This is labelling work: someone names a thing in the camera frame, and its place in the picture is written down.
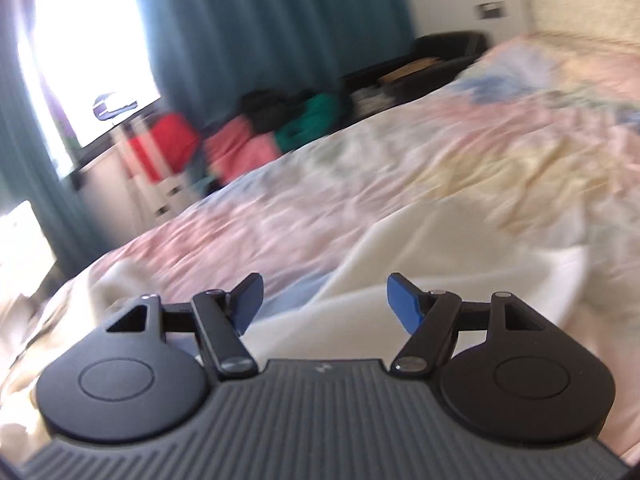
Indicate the teal curtain panel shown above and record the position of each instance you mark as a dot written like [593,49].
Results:
[206,54]
[27,172]

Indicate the black side sofa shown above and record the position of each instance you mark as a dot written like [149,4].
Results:
[456,50]

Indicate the garment steamer stand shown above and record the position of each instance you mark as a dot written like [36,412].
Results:
[164,192]

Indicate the teal curtain left panel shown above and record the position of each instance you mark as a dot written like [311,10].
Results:
[27,172]

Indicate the cream white zip hoodie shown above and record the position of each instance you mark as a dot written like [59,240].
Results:
[325,268]

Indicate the teal curtain right panel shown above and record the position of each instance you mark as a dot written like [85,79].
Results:
[206,54]

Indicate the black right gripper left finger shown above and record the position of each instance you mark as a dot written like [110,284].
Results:
[151,367]

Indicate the wall power socket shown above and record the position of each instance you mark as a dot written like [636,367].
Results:
[493,10]

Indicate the pink garment in pile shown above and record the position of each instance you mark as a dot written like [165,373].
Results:
[236,149]

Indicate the black garment in pile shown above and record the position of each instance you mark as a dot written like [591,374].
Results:
[269,110]

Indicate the pastel tie-dye bed sheet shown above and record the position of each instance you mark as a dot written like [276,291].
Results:
[537,126]

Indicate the window with dark frame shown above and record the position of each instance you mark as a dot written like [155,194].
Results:
[92,65]

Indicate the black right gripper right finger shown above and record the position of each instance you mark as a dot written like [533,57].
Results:
[500,367]

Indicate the red cloth on stand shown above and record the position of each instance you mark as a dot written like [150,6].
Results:
[177,141]

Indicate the green garment in pile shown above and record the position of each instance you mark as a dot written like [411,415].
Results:
[319,116]

